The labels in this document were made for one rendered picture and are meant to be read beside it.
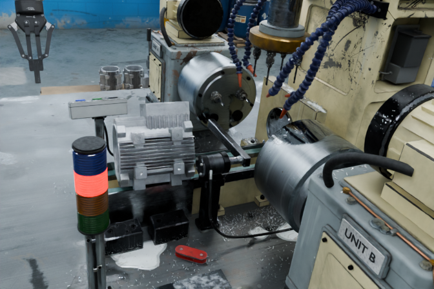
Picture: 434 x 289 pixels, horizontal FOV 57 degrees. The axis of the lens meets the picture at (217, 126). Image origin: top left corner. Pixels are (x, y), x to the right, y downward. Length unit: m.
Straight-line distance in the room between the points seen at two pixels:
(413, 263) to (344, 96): 0.67
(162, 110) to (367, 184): 0.56
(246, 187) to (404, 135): 0.66
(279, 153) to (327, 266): 0.29
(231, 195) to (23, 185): 0.66
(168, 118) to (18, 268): 0.52
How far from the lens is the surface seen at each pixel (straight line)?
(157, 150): 1.05
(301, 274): 0.95
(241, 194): 1.28
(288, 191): 0.93
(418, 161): 0.67
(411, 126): 0.73
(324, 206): 0.82
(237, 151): 1.13
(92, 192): 0.78
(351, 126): 1.25
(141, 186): 1.09
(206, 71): 1.39
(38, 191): 1.38
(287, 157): 0.95
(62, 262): 1.13
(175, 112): 1.10
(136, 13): 6.82
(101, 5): 6.70
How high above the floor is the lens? 1.58
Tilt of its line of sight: 26 degrees down
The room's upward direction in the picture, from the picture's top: 6 degrees clockwise
